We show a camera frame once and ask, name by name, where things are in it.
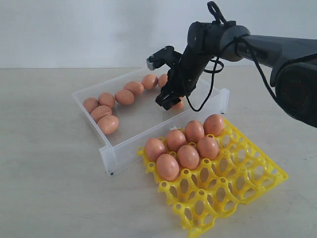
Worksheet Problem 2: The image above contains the yellow plastic egg tray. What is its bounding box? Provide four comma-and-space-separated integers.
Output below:
137, 120, 288, 238

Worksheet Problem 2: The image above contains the clear plastic bin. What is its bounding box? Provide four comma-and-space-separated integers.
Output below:
73, 68, 229, 177

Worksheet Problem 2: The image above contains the brown egg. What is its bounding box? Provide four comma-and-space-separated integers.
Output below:
173, 97, 184, 109
142, 74, 158, 90
156, 154, 179, 181
123, 81, 144, 96
90, 106, 112, 123
197, 137, 219, 160
177, 145, 200, 170
97, 115, 119, 135
115, 89, 135, 106
145, 138, 166, 162
166, 129, 187, 152
158, 74, 168, 88
83, 97, 99, 114
98, 92, 116, 108
203, 114, 224, 136
185, 120, 205, 143

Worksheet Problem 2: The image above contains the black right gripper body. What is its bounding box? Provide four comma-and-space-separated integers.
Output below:
160, 46, 212, 98

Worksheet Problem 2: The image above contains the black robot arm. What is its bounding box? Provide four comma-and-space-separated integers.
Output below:
156, 21, 317, 127

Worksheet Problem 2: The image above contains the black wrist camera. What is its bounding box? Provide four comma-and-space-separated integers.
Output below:
146, 46, 182, 70

